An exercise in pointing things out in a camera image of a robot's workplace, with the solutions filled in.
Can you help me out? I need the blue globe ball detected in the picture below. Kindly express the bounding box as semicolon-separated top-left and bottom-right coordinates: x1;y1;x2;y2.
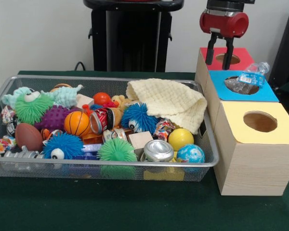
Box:
176;144;206;164

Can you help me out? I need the dark green tablecloth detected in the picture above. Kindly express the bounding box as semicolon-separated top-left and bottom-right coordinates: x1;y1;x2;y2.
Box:
0;70;289;231

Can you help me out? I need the black panel on stand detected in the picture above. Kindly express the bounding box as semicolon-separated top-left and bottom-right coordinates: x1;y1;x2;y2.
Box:
267;3;289;84

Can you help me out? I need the shallow wire mesh bin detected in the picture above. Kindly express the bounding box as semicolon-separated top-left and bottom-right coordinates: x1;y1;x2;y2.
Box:
0;74;219;182

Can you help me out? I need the yellow ball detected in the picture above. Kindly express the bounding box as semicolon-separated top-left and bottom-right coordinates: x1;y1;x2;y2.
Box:
168;128;195;152

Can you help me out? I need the purple spiky ball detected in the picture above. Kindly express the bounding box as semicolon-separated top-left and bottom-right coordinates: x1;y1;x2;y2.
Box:
33;105;72;132

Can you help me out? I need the blue spiky ball with eye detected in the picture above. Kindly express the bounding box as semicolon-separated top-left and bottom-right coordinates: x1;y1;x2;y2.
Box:
42;131;85;160

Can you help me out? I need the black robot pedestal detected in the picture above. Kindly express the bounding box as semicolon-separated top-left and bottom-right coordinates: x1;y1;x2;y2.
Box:
83;0;185;72

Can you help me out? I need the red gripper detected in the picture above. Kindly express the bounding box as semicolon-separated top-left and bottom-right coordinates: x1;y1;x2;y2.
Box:
199;9;250;71

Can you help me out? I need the crushed clear plastic bottle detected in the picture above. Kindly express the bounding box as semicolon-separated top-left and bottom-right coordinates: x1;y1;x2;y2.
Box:
225;61;272;93

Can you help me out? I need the crushed silver can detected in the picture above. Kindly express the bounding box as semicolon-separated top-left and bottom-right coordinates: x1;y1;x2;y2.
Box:
143;140;174;162

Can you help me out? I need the orange basketball toy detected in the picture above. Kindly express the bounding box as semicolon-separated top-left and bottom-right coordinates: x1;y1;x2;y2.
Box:
64;111;92;137

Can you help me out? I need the green spiky ball with eyes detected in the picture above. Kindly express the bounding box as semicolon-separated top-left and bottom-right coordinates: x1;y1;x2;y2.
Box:
15;90;55;126

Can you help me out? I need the cream waffle cloth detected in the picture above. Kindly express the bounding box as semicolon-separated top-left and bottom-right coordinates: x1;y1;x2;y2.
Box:
126;78;208;135

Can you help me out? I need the brown football toy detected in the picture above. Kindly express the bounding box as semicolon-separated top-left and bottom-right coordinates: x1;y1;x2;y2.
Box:
14;123;43;152

